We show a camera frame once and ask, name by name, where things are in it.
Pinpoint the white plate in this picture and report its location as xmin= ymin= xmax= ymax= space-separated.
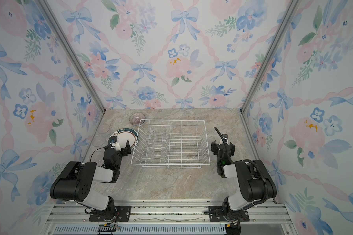
xmin=108 ymin=128 xmax=137 ymax=149

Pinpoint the clear glass tumbler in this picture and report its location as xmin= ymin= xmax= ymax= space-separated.
xmin=92 ymin=136 xmax=107 ymax=147
xmin=97 ymin=124 xmax=111 ymax=137

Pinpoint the grey striped ceramic bowl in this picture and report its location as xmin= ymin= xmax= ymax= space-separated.
xmin=129 ymin=113 xmax=146 ymax=125

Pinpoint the clear glass tumbler back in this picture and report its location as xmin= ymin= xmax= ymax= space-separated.
xmin=97 ymin=124 xmax=111 ymax=137

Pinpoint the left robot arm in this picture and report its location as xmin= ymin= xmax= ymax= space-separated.
xmin=50 ymin=137 xmax=131 ymax=222

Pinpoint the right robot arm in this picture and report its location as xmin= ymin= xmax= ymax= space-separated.
xmin=205 ymin=141 xmax=277 ymax=222

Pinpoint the white vent grille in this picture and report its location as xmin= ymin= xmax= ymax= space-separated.
xmin=49 ymin=224 xmax=227 ymax=235

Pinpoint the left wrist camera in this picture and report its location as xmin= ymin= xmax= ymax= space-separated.
xmin=108 ymin=136 xmax=121 ymax=151

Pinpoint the white wire dish rack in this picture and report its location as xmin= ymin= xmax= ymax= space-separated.
xmin=131 ymin=119 xmax=210 ymax=168

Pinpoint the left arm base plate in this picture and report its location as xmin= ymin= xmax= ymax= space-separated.
xmin=89 ymin=206 xmax=132 ymax=222

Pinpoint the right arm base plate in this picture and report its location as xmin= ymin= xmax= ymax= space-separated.
xmin=204 ymin=206 xmax=250 ymax=223

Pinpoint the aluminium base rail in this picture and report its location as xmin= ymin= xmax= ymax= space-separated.
xmin=41 ymin=199 xmax=297 ymax=235

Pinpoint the right aluminium corner post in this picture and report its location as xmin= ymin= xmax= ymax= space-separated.
xmin=240 ymin=0 xmax=300 ymax=115

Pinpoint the aluminium corner post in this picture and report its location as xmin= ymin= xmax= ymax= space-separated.
xmin=240 ymin=0 xmax=300 ymax=115
xmin=35 ymin=0 xmax=106 ymax=113

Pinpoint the left aluminium corner post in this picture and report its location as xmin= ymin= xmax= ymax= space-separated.
xmin=35 ymin=0 xmax=106 ymax=113

